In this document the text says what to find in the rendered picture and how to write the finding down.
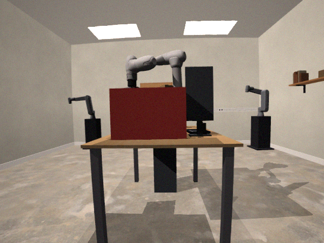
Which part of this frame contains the red tool chest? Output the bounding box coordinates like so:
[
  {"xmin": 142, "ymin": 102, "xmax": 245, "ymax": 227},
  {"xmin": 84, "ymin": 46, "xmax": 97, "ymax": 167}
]
[{"xmin": 109, "ymin": 87, "xmax": 187, "ymax": 140}]

